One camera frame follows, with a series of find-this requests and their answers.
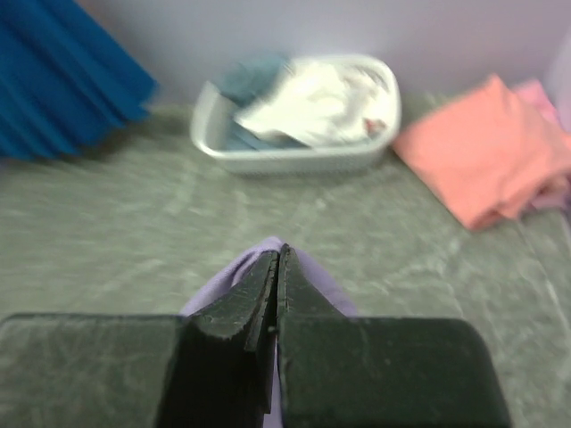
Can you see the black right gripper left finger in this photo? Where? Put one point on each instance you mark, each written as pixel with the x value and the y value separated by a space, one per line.
pixel 221 371

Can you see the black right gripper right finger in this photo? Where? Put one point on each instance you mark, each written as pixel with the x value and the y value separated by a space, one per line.
pixel 340 371

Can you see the purple t shirt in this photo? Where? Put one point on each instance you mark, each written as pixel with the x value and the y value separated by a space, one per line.
pixel 230 275

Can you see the white plastic laundry basket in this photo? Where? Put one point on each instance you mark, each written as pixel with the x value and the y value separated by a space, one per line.
pixel 209 127

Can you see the folded orange t shirt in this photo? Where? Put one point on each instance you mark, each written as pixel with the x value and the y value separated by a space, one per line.
pixel 486 154

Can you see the white t shirt in basket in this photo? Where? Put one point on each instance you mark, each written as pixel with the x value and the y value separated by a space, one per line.
pixel 322 103

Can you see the folded pink t shirt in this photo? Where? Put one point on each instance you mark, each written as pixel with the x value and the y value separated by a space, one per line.
pixel 556 196

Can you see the grey blue t shirt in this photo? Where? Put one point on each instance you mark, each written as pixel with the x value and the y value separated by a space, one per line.
pixel 244 83

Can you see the blue pleated skirt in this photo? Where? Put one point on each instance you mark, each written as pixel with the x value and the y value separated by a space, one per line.
pixel 65 82

